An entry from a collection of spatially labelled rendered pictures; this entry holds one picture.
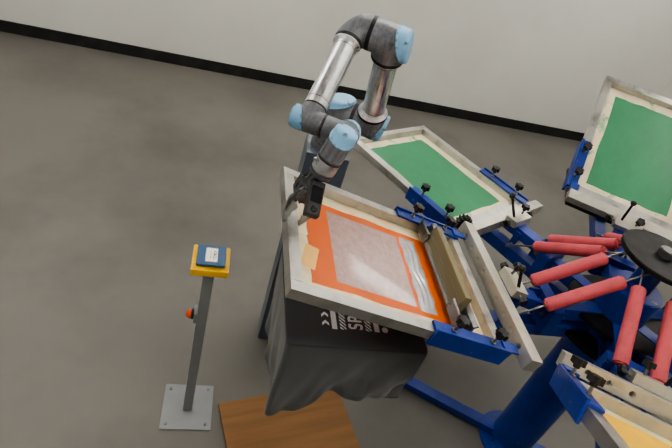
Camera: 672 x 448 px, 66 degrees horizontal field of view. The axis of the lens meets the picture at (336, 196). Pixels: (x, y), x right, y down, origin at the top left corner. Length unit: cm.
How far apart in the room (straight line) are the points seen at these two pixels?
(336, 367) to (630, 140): 206
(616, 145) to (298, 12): 328
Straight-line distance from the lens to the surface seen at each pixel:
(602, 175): 297
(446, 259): 186
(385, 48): 174
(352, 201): 191
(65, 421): 263
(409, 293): 174
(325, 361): 178
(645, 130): 324
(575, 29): 621
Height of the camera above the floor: 226
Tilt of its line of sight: 34 degrees down
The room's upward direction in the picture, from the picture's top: 18 degrees clockwise
